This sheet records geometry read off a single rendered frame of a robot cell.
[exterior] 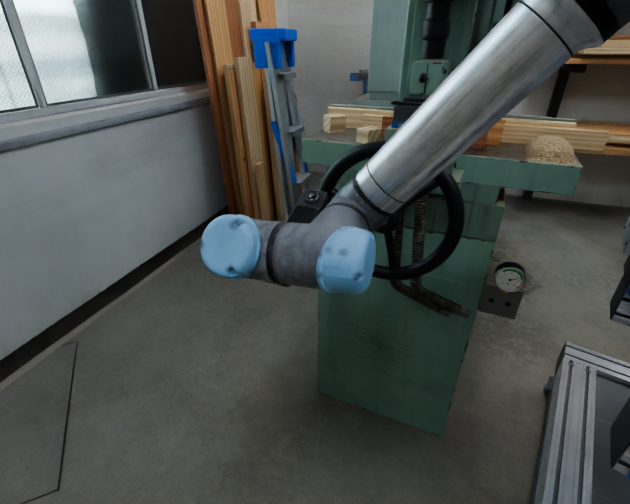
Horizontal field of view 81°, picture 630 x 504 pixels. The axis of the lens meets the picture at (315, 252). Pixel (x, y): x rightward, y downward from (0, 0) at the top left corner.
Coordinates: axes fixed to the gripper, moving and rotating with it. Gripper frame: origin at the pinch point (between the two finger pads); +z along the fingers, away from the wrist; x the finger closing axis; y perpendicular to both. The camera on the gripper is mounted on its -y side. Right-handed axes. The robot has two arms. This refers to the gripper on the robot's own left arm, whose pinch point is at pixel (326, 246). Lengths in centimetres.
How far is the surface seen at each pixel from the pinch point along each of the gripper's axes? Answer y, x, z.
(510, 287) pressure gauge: 0.9, 36.6, 20.6
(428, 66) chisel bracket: -44.4, 10.2, 14.9
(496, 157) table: -25.0, 28.0, 13.4
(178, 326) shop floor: 49, -83, 65
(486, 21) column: -64, 20, 30
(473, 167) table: -22.6, 24.0, 14.1
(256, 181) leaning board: -30, -97, 129
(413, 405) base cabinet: 45, 21, 53
